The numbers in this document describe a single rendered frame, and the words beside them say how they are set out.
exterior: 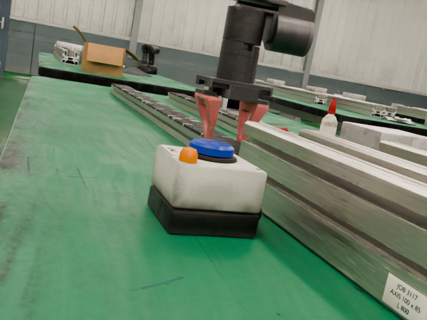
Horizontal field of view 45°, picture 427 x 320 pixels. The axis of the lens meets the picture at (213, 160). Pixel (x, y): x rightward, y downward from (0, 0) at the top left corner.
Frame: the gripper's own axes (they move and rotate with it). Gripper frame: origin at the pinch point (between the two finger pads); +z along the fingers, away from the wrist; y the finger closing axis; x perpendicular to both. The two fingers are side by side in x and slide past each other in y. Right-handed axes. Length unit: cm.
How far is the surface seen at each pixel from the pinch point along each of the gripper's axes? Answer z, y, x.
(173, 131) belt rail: 2.1, -2.1, 20.1
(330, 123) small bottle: -2.9, 37.7, 30.6
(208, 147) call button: -3.7, -14.1, -31.3
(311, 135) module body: -4.8, 2.1, -20.5
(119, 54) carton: -10, 16, 199
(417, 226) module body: -2.7, -5.0, -47.0
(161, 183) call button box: 0.2, -17.1, -29.4
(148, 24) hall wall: -84, 217, 1078
